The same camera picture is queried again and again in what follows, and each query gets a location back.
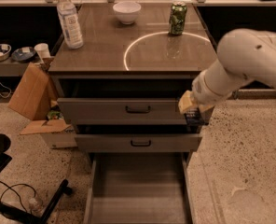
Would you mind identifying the black chair base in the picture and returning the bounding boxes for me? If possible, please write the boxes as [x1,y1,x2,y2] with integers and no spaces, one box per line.
[0,134,72,224]

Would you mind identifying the grey drawer cabinet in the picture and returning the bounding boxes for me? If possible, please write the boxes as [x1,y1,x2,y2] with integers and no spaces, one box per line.
[48,3,226,154]

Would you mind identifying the grey top drawer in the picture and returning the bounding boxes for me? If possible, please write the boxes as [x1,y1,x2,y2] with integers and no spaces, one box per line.
[58,78,191,125]

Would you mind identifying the clear plastic water bottle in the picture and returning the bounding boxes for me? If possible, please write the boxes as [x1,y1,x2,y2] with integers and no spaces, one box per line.
[57,0,84,49]

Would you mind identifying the grey bottom drawer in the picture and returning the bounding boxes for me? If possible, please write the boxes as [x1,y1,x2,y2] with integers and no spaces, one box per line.
[83,153,193,224]

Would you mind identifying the white ceramic bowl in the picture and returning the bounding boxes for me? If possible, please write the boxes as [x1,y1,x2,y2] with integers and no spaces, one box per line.
[113,1,142,24]

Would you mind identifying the grey low shelf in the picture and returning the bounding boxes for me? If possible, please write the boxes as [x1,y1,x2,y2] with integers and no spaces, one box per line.
[0,57,53,78]

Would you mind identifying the green snack packet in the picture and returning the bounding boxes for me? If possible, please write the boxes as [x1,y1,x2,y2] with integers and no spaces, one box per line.
[47,110,63,120]

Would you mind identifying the grey drawer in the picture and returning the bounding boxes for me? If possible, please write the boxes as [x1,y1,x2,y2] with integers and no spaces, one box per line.
[75,125,202,153]
[83,153,193,224]
[58,78,191,125]

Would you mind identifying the black cable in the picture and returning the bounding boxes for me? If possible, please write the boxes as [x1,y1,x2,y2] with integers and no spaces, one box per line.
[0,177,39,215]

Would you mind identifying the brown cardboard box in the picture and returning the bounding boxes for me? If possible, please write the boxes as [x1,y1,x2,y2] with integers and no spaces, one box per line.
[8,63,58,120]

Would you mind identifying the blue patterned bowl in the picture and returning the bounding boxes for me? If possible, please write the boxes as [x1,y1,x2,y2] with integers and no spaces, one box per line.
[0,44,11,62]

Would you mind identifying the white box with flap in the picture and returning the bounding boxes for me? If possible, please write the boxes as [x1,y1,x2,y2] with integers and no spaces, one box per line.
[20,119,76,148]

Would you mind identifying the dark blue plate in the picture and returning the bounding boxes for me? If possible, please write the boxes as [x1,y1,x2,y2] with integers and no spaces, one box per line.
[11,47,36,63]

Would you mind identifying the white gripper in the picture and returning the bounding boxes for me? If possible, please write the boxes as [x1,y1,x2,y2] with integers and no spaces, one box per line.
[178,70,228,114]

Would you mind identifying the grey middle drawer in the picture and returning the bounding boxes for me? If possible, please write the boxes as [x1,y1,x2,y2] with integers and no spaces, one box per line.
[75,125,202,153]

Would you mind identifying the blue rxbar blueberry bar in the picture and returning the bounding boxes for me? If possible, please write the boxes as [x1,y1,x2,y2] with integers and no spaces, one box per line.
[185,108,204,126]

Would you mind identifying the green soda can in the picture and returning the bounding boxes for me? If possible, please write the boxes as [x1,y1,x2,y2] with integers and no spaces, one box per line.
[169,1,187,35]

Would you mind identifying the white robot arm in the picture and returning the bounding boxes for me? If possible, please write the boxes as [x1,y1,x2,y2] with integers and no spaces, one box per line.
[178,29,276,114]

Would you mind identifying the white paper cup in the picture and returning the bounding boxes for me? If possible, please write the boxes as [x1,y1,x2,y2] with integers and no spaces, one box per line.
[34,43,50,60]

